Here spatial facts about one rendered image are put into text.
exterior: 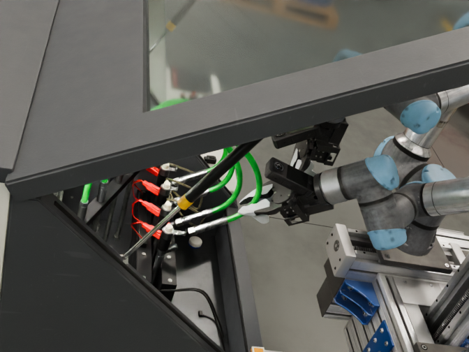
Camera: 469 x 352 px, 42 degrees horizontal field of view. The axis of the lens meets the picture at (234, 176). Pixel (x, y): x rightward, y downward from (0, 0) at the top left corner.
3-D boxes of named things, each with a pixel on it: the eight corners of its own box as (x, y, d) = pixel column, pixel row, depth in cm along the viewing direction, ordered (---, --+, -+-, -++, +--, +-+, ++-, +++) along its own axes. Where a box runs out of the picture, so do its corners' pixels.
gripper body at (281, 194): (285, 228, 140) (334, 215, 134) (267, 204, 135) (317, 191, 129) (288, 202, 145) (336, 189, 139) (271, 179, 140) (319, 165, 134)
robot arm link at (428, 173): (423, 230, 168) (447, 193, 161) (391, 199, 176) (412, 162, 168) (450, 223, 175) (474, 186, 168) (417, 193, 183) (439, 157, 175)
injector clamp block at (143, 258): (163, 324, 156) (177, 284, 148) (124, 320, 154) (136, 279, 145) (160, 232, 183) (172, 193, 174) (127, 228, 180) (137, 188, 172)
